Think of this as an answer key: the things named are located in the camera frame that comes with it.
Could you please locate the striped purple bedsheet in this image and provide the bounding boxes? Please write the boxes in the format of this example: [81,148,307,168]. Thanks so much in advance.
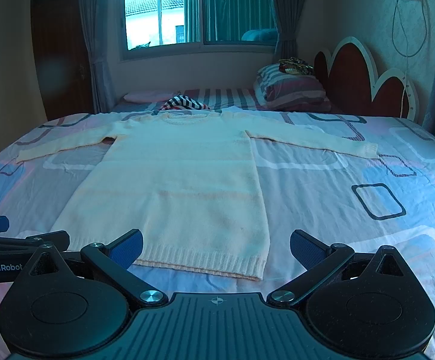
[112,88,339,113]

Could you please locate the teal plush on sill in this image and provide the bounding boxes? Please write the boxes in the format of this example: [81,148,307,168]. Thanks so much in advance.
[241,28,278,43]

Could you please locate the dark wooden door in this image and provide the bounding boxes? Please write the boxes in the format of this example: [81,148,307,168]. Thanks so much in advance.
[30,0,93,120]

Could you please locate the colourful item on pillow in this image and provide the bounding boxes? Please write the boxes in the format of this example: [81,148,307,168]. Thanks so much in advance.
[278,57,314,76]

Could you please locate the striped folded garment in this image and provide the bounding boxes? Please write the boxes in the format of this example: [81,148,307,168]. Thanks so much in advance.
[160,94,209,111]

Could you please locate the pink small pillow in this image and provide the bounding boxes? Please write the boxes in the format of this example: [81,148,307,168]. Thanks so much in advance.
[123,90,176,104]

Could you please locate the red white headboard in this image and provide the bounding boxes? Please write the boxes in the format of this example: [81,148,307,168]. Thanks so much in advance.
[313,37,419,122]

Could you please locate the grey right curtain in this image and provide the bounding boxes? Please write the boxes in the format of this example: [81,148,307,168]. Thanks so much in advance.
[270,0,305,59]

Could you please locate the patterned white pink quilt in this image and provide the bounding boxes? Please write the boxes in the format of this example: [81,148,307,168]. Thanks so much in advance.
[0,112,435,359]

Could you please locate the window with teal blinds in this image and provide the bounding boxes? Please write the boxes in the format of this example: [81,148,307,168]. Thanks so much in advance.
[118,0,277,59]

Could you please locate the striped pillow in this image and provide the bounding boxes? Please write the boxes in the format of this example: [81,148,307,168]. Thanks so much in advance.
[253,63,332,113]

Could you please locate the cream knit sweater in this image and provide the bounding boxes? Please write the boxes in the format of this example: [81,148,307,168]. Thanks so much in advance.
[17,111,377,281]

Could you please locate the grey curtain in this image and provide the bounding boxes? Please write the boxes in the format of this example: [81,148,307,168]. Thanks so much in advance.
[270,0,305,59]
[78,0,115,113]

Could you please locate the grey left curtain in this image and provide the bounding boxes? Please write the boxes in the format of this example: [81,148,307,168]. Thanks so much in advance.
[78,0,115,113]

